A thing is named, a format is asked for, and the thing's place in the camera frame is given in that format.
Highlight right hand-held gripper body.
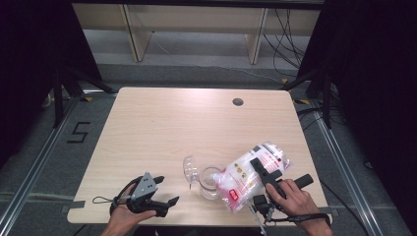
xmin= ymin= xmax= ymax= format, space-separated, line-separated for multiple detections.
xmin=247 ymin=169 xmax=315 ymax=236

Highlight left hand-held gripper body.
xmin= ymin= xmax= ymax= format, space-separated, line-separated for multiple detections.
xmin=126 ymin=171 xmax=170 ymax=218

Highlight red and white bag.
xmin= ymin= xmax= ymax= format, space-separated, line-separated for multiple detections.
xmin=213 ymin=141 xmax=292 ymax=213

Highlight clear glass jar with lid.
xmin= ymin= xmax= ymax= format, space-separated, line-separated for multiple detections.
xmin=182 ymin=154 xmax=228 ymax=202

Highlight person's right hand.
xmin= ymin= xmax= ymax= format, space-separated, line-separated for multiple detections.
xmin=265 ymin=178 xmax=324 ymax=227

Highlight person's left hand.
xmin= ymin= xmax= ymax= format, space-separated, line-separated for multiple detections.
xmin=109 ymin=183 xmax=158 ymax=231

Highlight black metal stand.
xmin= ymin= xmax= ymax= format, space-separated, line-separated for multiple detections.
xmin=280 ymin=68 xmax=334 ymax=130
xmin=52 ymin=65 xmax=118 ymax=129

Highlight black curtain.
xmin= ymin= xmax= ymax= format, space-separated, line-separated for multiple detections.
xmin=296 ymin=0 xmax=417 ymax=236
xmin=0 ymin=0 xmax=103 ymax=169

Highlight pale wooden shelf unit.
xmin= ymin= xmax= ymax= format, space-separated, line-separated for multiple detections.
xmin=71 ymin=3 xmax=321 ymax=65

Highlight aluminium floor rail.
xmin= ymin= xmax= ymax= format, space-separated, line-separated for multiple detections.
xmin=310 ymin=110 xmax=384 ymax=236
xmin=0 ymin=97 xmax=81 ymax=228

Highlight thin black wrist strap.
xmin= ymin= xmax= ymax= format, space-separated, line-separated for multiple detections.
xmin=91 ymin=195 xmax=119 ymax=206

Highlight black floor cable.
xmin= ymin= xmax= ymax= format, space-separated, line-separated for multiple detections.
xmin=319 ymin=179 xmax=372 ymax=236

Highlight black floor cables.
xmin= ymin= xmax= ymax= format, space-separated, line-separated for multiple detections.
xmin=296 ymin=105 xmax=345 ymax=132

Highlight bundle of black cables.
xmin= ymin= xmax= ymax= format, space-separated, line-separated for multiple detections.
xmin=263 ymin=8 xmax=307 ymax=79

